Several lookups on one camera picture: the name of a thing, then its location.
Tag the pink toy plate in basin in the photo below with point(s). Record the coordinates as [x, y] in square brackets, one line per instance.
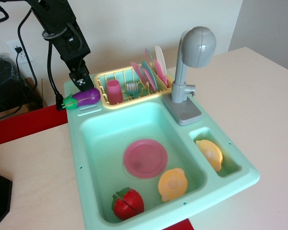
[145, 158]

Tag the red toy strawberry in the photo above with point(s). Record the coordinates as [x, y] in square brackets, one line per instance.
[127, 203]

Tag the pink toy cup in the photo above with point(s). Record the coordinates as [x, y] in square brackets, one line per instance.
[114, 92]

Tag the teal plate in rack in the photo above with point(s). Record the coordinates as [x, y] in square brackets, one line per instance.
[152, 78]

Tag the black bag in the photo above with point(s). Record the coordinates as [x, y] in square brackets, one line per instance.
[14, 89]

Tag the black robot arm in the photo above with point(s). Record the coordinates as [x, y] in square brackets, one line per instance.
[52, 14]

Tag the mint green toy sink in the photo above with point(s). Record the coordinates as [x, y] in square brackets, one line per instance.
[99, 138]

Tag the yellow lemon half in side tray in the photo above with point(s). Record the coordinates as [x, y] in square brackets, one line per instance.
[211, 152]

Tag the purple toy eggplant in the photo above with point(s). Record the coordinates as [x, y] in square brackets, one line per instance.
[89, 97]

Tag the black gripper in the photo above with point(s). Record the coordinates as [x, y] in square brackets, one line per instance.
[72, 47]

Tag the white wall outlet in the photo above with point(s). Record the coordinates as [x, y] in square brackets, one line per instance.
[20, 52]

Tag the yellow lemon half in basin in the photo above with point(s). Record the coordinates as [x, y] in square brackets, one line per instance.
[172, 184]

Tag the white plate in rack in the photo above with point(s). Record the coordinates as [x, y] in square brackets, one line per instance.
[161, 60]

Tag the pink plate in rack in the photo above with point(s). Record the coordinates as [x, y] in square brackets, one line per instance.
[141, 74]

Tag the yellow dish rack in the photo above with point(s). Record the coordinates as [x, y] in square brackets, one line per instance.
[124, 76]

